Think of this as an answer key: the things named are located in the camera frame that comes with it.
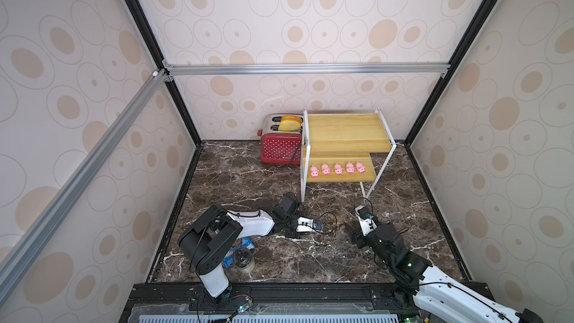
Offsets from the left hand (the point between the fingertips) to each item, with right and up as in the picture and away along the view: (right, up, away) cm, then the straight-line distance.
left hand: (310, 223), depth 89 cm
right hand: (+15, +3, -7) cm, 17 cm away
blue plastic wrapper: (-30, -10, -9) cm, 33 cm away
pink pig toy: (+1, +21, -4) cm, 21 cm away
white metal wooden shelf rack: (+7, +29, -16) cm, 34 cm away
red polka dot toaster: (-13, +32, +14) cm, 37 cm away
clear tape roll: (-23, -7, -17) cm, 29 cm away
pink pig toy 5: (+19, +22, -2) cm, 30 cm away
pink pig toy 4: (+15, +22, -3) cm, 27 cm away
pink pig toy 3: (+11, +22, -2) cm, 25 cm away
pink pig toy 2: (+6, +22, -2) cm, 23 cm away
